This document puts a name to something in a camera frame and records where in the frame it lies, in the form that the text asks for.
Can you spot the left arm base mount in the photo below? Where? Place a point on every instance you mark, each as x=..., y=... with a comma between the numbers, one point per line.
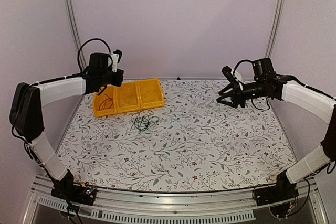
x=68, y=190

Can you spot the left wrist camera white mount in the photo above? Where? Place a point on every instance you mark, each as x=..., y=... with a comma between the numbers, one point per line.
x=116, y=57

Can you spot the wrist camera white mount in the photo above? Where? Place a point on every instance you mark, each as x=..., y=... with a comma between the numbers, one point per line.
x=233, y=77
x=116, y=57

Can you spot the right aluminium frame post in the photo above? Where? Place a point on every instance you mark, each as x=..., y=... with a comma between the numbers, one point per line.
x=274, y=28

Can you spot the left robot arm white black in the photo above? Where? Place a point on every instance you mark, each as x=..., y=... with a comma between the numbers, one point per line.
x=26, y=114

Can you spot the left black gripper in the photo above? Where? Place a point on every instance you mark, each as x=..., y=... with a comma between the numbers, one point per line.
x=118, y=81

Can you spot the aluminium frame post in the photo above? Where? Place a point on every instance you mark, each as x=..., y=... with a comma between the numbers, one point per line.
x=274, y=28
x=72, y=23

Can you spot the aluminium front rail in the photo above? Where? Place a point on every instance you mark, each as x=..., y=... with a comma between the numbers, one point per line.
x=121, y=206

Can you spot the floral patterned table mat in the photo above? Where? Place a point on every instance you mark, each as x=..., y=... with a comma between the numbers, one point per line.
x=192, y=143

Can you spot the left aluminium frame post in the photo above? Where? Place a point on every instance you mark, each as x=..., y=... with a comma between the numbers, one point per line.
x=72, y=23

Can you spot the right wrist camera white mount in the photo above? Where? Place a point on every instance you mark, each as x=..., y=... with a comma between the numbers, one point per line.
x=233, y=77

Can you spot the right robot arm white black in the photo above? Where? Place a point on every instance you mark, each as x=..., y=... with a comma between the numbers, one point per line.
x=287, y=88

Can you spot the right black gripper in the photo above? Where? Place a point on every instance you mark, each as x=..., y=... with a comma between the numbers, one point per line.
x=237, y=98

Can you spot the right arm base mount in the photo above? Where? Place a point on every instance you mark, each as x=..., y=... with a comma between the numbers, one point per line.
x=275, y=195

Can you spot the yellow bin left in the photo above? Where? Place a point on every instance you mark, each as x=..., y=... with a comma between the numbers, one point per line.
x=104, y=104

